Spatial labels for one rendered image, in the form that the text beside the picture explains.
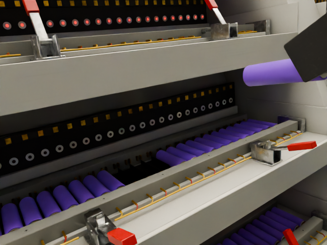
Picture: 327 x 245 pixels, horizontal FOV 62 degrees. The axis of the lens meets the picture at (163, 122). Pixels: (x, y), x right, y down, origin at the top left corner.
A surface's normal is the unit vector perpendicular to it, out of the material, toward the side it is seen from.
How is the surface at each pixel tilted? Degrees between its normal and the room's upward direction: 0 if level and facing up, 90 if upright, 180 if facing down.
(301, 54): 93
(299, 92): 90
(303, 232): 22
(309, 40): 93
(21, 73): 112
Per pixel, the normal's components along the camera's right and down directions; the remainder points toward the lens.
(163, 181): 0.56, 0.16
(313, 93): -0.82, 0.24
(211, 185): -0.11, -0.96
